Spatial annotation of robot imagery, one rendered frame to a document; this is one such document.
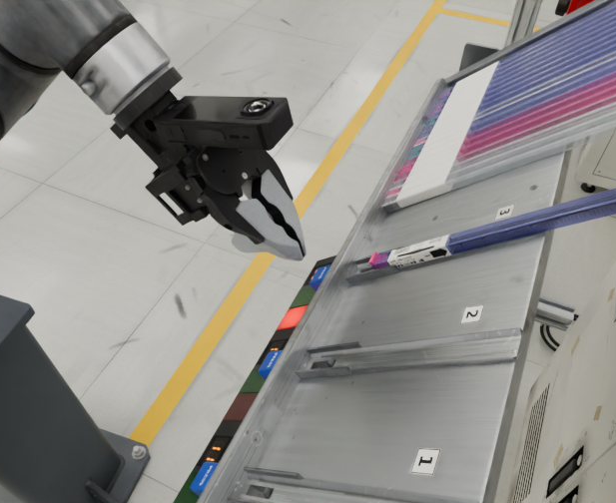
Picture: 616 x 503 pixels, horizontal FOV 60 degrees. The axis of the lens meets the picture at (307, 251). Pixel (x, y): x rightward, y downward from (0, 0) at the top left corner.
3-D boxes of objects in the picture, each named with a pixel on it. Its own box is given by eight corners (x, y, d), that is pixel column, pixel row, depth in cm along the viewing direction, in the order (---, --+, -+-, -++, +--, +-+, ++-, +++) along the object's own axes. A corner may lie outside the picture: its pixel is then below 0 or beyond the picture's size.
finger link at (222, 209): (269, 223, 53) (209, 156, 49) (281, 219, 51) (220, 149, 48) (246, 255, 50) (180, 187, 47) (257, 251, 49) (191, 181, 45)
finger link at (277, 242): (274, 266, 57) (215, 204, 54) (310, 254, 53) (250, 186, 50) (260, 287, 55) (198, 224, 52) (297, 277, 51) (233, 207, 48)
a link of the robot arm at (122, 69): (153, 9, 45) (88, 54, 40) (191, 55, 47) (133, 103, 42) (116, 52, 51) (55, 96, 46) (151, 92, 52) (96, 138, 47)
